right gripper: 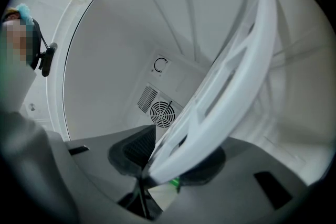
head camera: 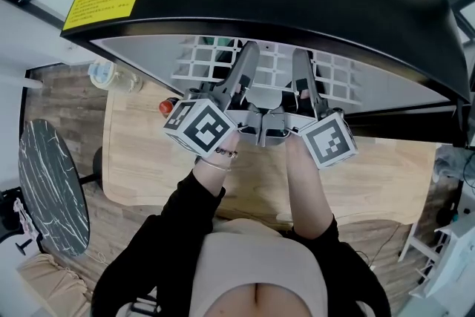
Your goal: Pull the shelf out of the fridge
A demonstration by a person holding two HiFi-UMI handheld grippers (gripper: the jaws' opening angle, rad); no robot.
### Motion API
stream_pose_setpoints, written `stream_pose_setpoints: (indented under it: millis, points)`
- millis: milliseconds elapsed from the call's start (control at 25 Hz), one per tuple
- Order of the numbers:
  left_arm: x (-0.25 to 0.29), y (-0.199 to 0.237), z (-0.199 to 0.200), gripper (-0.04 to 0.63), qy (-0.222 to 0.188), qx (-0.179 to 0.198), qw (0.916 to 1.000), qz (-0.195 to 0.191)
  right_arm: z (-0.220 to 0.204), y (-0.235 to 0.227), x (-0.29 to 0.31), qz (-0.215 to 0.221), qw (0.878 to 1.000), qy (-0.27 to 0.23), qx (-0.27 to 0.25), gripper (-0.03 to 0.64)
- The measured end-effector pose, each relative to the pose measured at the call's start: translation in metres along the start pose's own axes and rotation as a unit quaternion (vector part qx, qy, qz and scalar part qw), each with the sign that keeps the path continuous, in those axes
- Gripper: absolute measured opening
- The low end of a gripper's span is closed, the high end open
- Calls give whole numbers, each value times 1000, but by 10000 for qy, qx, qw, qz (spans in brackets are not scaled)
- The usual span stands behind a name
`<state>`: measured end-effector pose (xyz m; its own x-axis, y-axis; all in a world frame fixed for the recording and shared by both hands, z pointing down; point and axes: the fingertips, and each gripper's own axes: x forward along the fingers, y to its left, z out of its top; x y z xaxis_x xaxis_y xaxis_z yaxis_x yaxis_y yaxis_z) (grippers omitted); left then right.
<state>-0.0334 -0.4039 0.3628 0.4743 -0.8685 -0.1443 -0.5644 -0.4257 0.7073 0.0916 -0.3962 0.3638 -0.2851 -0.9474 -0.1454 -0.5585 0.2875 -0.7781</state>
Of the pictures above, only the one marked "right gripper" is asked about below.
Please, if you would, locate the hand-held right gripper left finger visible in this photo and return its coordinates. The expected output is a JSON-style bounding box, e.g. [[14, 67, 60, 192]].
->
[[65, 124, 161, 220]]

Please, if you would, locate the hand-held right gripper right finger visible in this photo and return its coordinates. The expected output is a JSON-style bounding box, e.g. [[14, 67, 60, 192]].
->
[[156, 137, 308, 224]]

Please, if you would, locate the white fridge shelf rack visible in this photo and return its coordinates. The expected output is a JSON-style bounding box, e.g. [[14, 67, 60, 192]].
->
[[146, 0, 279, 187]]

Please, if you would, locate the round fan grille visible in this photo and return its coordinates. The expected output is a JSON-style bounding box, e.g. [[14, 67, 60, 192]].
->
[[149, 101, 176, 128]]

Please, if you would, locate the white ceiling pipe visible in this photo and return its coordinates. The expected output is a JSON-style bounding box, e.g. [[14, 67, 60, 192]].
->
[[45, 0, 91, 137]]

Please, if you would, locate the person's head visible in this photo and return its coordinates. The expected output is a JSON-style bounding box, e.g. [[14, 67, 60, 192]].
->
[[0, 6, 43, 69]]

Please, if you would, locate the teal hair cover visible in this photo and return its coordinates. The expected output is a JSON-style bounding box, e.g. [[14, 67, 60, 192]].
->
[[16, 3, 34, 25]]

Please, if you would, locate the black head camera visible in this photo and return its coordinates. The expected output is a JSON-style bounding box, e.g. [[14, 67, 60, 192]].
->
[[31, 18, 58, 78]]

